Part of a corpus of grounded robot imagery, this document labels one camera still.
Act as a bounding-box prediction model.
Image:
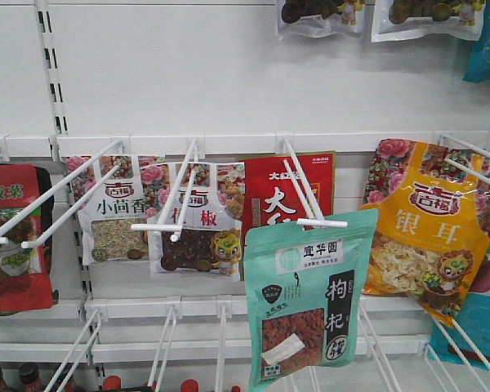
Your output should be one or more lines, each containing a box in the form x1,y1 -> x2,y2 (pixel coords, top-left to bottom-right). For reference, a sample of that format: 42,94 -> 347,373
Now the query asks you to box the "white mushroom bag top left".
275,0 -> 365,38

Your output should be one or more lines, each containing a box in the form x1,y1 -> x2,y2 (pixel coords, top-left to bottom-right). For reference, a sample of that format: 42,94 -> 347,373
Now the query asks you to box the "white display hook centre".
131,138 -> 200,242

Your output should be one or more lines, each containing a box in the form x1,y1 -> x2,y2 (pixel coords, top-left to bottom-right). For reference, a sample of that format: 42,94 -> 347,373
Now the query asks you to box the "white mushroom bag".
371,0 -> 487,42
275,0 -> 365,38

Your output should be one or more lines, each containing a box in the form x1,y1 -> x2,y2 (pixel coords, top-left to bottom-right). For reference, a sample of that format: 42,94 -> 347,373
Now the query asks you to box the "teal goji berry bag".
243,208 -> 379,391

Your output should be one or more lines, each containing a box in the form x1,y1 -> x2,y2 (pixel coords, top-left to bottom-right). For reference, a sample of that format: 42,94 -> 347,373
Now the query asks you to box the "white mushroom bag top right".
371,0 -> 487,42

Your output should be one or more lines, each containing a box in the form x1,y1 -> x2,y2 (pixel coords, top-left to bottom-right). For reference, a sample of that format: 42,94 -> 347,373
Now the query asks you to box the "yellow white fungus bag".
362,139 -> 490,327

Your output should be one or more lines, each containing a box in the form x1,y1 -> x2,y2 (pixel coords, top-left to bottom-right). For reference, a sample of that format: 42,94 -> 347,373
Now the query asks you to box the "white display hook left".
0,138 -> 123,249

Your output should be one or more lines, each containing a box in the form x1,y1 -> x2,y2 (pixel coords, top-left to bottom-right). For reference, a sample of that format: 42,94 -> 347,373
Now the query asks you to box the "red pickled vegetable bag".
0,163 -> 54,315

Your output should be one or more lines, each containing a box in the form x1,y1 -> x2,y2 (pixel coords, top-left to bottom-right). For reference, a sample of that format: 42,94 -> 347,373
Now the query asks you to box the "white peppercorn spice bag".
147,162 -> 245,281

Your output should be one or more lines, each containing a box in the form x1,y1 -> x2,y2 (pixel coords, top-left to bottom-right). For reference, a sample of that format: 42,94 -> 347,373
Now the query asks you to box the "teal bag top right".
463,33 -> 490,82

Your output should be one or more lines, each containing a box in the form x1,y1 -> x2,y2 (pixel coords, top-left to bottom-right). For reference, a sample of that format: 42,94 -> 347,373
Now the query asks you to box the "white fennel spice bag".
71,154 -> 165,265

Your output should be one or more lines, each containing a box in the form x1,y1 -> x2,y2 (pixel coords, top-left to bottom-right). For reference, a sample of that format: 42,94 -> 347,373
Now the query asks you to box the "blue bag right edge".
430,247 -> 490,368

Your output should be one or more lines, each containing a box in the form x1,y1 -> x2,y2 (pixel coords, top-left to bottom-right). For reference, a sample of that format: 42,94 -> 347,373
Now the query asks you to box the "white display hook with goji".
283,138 -> 348,229

